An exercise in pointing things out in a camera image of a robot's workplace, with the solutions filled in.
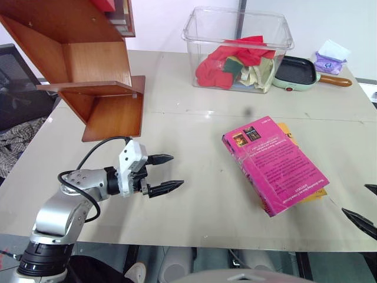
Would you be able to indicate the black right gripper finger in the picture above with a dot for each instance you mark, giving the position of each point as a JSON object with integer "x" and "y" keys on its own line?
{"x": 373, "y": 188}
{"x": 363, "y": 222}

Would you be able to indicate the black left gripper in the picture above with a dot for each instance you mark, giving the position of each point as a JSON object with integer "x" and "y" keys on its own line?
{"x": 140, "y": 180}

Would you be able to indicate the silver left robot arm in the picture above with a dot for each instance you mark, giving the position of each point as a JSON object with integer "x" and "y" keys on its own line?
{"x": 54, "y": 212}

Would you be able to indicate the pink paperback book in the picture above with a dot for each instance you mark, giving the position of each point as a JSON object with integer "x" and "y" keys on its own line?
{"x": 274, "y": 165}

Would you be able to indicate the orange yellow book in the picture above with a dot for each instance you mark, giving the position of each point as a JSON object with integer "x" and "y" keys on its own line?
{"x": 287, "y": 131}

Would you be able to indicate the brown wooden bookshelf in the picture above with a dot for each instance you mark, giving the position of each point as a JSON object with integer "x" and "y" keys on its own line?
{"x": 88, "y": 59}

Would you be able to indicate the white shoe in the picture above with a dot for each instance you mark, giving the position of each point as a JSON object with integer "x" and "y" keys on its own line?
{"x": 137, "y": 271}

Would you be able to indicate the red and cream cloths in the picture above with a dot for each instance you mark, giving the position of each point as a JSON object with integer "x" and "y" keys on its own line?
{"x": 215, "y": 73}

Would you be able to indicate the light blue cloth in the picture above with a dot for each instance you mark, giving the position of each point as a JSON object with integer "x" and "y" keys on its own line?
{"x": 243, "y": 85}

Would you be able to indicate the grey robot torso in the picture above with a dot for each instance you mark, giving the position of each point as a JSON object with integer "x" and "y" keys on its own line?
{"x": 244, "y": 277}

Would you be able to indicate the purple tissue pack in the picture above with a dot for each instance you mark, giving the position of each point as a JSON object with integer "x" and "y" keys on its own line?
{"x": 330, "y": 60}

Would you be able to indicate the mint green electric frying pan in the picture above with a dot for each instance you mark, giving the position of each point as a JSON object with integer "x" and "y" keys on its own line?
{"x": 294, "y": 72}

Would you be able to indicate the cream yellow cloth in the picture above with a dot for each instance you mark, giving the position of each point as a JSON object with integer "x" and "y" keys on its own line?
{"x": 263, "y": 73}

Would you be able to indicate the plaid fabric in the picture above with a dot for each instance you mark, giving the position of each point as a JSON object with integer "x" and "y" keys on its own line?
{"x": 14, "y": 141}

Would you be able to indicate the clear plastic storage bin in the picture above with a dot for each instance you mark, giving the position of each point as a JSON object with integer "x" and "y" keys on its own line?
{"x": 235, "y": 26}

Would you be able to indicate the black office chair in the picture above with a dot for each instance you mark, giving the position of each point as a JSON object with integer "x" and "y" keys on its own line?
{"x": 17, "y": 88}

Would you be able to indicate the dark vertical pole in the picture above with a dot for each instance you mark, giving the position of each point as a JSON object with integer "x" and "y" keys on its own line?
{"x": 241, "y": 14}

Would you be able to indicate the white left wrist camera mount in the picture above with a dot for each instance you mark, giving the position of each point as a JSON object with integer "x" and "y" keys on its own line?
{"x": 129, "y": 159}

